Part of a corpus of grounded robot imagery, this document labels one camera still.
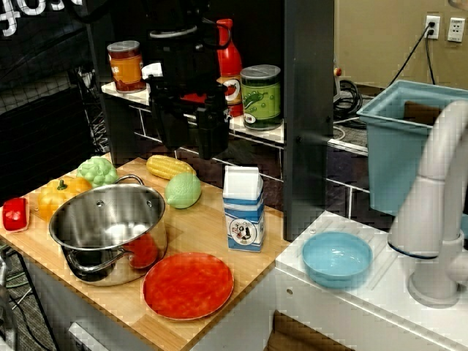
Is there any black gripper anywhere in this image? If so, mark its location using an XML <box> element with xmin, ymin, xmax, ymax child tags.
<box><xmin>146</xmin><ymin>34</ymin><xmax>231</xmax><ymax>161</ymax></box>

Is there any light blue bowl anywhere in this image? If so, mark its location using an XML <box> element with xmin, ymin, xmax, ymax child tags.
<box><xmin>301</xmin><ymin>230</ymin><xmax>374</xmax><ymax>290</ymax></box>

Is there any yellow toy corn cob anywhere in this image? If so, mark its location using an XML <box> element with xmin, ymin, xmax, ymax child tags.
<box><xmin>146</xmin><ymin>154</ymin><xmax>197</xmax><ymax>181</ymax></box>

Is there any green toy lime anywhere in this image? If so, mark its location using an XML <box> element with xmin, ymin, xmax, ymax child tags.
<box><xmin>165</xmin><ymin>172</ymin><xmax>203</xmax><ymax>210</ymax></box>

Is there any white shelf board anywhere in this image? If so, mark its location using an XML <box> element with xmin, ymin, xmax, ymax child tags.
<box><xmin>101</xmin><ymin>80</ymin><xmax>285</xmax><ymax>148</ymax></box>

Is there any dark tile backsplash panel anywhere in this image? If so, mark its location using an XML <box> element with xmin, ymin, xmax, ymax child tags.
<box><xmin>127</xmin><ymin>105</ymin><xmax>370</xmax><ymax>220</ymax></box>

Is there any green toy peas can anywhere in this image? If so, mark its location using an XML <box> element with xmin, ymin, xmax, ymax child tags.
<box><xmin>240</xmin><ymin>64</ymin><xmax>282</xmax><ymax>131</ymax></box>

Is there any red bottle with orange label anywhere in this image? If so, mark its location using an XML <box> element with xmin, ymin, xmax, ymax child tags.
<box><xmin>215</xmin><ymin>18</ymin><xmax>244</xmax><ymax>118</ymax></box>

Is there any toy beans can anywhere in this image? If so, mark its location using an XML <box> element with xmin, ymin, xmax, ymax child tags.
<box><xmin>107</xmin><ymin>39</ymin><xmax>147</xmax><ymax>93</ymax></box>

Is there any light green toy lettuce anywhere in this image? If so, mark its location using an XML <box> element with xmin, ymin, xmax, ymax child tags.
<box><xmin>76</xmin><ymin>156</ymin><xmax>118</xmax><ymax>189</ymax></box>

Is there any toy milk carton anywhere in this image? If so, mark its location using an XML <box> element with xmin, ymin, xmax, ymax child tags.
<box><xmin>222</xmin><ymin>165</ymin><xmax>266</xmax><ymax>253</ymax></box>

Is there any wooden counter top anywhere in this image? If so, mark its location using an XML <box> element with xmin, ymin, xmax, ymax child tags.
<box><xmin>0</xmin><ymin>153</ymin><xmax>293</xmax><ymax>351</ymax></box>

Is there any stainless steel pot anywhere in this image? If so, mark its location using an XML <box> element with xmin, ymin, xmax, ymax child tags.
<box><xmin>48</xmin><ymin>174</ymin><xmax>169</xmax><ymax>287</ymax></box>

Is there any grey box with red button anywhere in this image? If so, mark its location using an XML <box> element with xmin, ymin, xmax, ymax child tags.
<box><xmin>333</xmin><ymin>56</ymin><xmax>344</xmax><ymax>105</ymax></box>

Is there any yellow toy bell pepper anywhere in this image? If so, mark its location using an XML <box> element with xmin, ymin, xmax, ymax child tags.
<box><xmin>37</xmin><ymin>176</ymin><xmax>93</xmax><ymax>222</ymax></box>

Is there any black cloth with white letters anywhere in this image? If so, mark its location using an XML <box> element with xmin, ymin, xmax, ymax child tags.
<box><xmin>0</xmin><ymin>0</ymin><xmax>97</xmax><ymax>205</ymax></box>

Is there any orange red plate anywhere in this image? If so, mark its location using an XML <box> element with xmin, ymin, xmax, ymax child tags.
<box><xmin>142</xmin><ymin>252</ymin><xmax>235</xmax><ymax>322</ymax></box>

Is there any red and white toy wedge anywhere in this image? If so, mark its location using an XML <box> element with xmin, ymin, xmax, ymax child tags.
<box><xmin>1</xmin><ymin>197</ymin><xmax>31</xmax><ymax>233</ymax></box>

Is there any blue plastic bin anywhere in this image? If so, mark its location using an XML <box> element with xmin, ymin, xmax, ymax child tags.
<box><xmin>356</xmin><ymin>79</ymin><xmax>468</xmax><ymax>249</ymax></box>

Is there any white sink cabinet unit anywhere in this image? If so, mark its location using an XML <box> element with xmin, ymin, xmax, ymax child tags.
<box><xmin>189</xmin><ymin>210</ymin><xmax>468</xmax><ymax>351</ymax></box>

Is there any grey metal bar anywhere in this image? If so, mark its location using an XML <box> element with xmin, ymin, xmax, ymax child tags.
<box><xmin>0</xmin><ymin>252</ymin><xmax>18</xmax><ymax>351</ymax></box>

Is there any grey toy faucet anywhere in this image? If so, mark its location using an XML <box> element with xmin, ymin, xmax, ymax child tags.
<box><xmin>387</xmin><ymin>100</ymin><xmax>468</xmax><ymax>309</ymax></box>

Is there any black kitchen hutch frame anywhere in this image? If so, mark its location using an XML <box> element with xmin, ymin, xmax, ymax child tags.
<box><xmin>86</xmin><ymin>0</ymin><xmax>336</xmax><ymax>242</ymax></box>

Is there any white cable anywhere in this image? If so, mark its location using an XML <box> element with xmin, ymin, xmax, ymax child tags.
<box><xmin>333</xmin><ymin>121</ymin><xmax>369</xmax><ymax>142</ymax></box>

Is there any black coiled cable bundle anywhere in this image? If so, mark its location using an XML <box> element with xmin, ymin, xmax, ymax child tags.
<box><xmin>334</xmin><ymin>79</ymin><xmax>363</xmax><ymax>128</ymax></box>

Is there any black power cable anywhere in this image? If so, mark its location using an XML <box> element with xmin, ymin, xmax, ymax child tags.
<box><xmin>424</xmin><ymin>32</ymin><xmax>437</xmax><ymax>86</ymax></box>
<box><xmin>386</xmin><ymin>23</ymin><xmax>437</xmax><ymax>88</ymax></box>

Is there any white wall outlet with plugs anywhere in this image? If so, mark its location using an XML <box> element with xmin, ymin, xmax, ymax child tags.
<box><xmin>425</xmin><ymin>15</ymin><xmax>442</xmax><ymax>40</ymax></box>

